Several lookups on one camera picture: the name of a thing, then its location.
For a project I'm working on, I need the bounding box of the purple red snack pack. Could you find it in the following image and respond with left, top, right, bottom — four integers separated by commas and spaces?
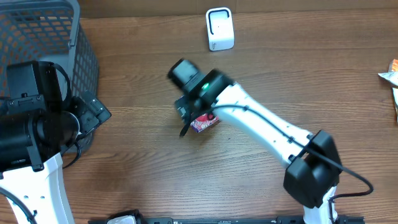
190, 113, 219, 133

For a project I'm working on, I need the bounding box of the white tube gold cap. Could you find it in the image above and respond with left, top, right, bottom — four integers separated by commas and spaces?
378, 72, 398, 86

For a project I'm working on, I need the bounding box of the yellow snack bag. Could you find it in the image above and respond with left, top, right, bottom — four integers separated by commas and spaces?
392, 88, 398, 117

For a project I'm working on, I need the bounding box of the orange small snack pack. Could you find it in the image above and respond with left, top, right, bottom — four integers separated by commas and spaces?
388, 59, 398, 72

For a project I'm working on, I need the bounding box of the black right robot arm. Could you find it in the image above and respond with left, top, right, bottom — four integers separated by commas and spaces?
167, 58, 341, 223

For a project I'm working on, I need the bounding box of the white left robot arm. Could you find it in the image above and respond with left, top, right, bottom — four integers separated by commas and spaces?
1, 60, 111, 223

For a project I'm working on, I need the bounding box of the white barcode scanner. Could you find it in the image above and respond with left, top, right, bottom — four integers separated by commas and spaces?
205, 7, 234, 52

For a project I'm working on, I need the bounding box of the dark grey plastic basket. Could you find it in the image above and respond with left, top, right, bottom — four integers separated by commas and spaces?
1, 1, 104, 153

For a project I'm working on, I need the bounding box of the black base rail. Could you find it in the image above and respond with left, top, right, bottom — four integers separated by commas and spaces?
88, 210, 366, 224

